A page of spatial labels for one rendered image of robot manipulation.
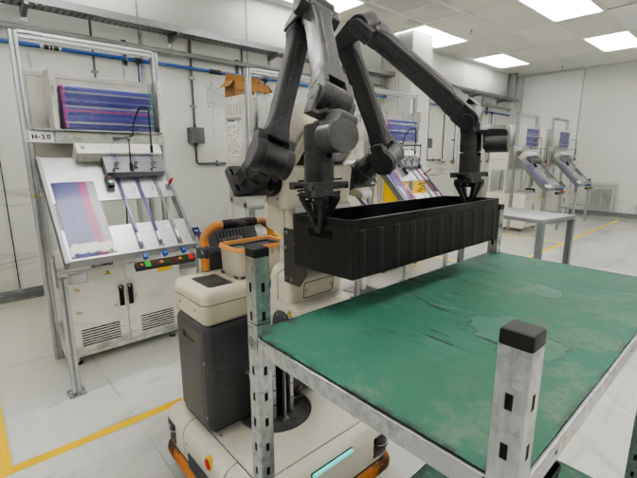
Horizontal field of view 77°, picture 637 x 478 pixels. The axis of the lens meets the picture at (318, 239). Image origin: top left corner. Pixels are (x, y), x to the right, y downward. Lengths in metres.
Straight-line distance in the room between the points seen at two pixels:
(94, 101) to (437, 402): 2.58
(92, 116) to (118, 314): 1.21
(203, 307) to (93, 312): 1.49
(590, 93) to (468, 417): 9.94
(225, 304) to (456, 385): 0.95
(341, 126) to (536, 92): 10.04
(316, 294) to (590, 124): 9.32
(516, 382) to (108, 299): 2.57
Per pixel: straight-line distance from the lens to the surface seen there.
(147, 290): 2.85
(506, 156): 7.41
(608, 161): 10.14
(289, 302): 1.23
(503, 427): 0.43
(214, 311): 1.38
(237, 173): 1.08
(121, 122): 2.85
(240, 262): 1.44
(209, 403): 1.53
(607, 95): 10.25
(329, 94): 0.77
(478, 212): 1.10
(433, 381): 0.59
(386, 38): 1.20
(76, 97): 2.81
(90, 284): 2.74
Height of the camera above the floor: 1.25
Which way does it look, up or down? 12 degrees down
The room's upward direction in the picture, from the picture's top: straight up
